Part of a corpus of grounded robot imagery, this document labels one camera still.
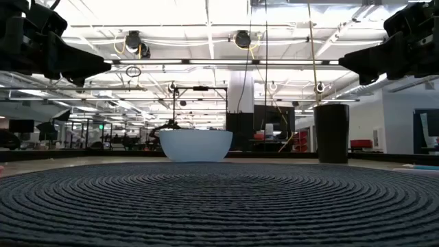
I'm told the black monitor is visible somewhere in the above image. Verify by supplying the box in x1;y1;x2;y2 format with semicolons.
8;119;35;134

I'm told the black background station frame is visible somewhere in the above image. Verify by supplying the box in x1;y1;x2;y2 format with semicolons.
172;85;228;121

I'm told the hanging black cable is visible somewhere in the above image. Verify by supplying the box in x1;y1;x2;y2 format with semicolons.
263;0;269;106

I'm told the black ceiling cable reel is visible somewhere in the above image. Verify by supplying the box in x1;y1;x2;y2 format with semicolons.
234;30;252;49
123;30;152;59

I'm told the red shelving unit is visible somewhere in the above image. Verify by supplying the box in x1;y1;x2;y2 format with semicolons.
293;130;309;153

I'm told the light blue plastic bowl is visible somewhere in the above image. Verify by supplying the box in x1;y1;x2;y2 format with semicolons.
158;129;234;163

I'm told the round dark woven placemat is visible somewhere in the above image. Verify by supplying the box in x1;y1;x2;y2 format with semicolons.
0;162;439;247

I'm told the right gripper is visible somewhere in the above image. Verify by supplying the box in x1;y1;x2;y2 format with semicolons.
338;0;439;86

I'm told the large black screen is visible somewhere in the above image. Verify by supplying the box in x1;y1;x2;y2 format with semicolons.
253;104;296;141

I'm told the black table frame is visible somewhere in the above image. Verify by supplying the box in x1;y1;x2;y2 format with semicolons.
0;150;439;167

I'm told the black cable loop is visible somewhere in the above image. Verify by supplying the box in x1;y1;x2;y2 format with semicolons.
125;65;142;78

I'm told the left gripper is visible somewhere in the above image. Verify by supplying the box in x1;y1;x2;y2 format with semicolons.
0;0;112;87

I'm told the tall black cup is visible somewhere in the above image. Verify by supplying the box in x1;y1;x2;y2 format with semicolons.
313;104;351;164

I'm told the red box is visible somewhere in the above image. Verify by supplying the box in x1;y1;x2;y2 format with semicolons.
349;139;373;150

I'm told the black cabinet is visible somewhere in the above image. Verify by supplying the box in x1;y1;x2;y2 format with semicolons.
225;111;254;152

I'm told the hanging yellow rope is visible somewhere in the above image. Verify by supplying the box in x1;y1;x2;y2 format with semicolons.
307;0;320;106

